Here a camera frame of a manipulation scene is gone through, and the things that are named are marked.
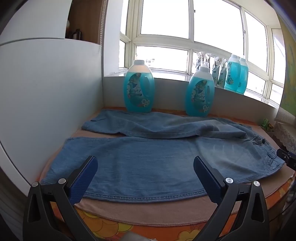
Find green wall map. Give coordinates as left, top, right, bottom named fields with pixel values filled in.
left=277, top=14, right=295, bottom=115

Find right blue detergent bottle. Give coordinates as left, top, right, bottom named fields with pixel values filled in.
left=185, top=61, right=215, bottom=117

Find white cabinet panel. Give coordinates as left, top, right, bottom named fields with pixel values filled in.
left=1, top=1, right=103, bottom=193

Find pink towel mat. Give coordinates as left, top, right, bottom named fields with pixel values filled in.
left=38, top=106, right=296, bottom=227

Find white window frame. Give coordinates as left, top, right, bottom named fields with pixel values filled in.
left=118, top=1, right=285, bottom=105

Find green drink carton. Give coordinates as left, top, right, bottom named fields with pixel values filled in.
left=260, top=118, right=274, bottom=133

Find orange floral bed sheet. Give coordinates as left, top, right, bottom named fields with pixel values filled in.
left=49, top=106, right=296, bottom=241

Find white lace table cloth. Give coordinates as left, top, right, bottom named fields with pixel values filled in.
left=274, top=122, right=295, bottom=154

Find blue detergent bottle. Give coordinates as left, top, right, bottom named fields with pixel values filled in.
left=185, top=61, right=215, bottom=117
left=123, top=60, right=155, bottom=113

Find blue denim pants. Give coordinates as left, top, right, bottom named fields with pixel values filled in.
left=40, top=109, right=286, bottom=203

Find blue bottle on sill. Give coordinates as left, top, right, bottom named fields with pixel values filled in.
left=224, top=54, right=241, bottom=92

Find left blue detergent bottle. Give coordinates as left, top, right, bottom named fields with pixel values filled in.
left=123, top=60, right=155, bottom=113

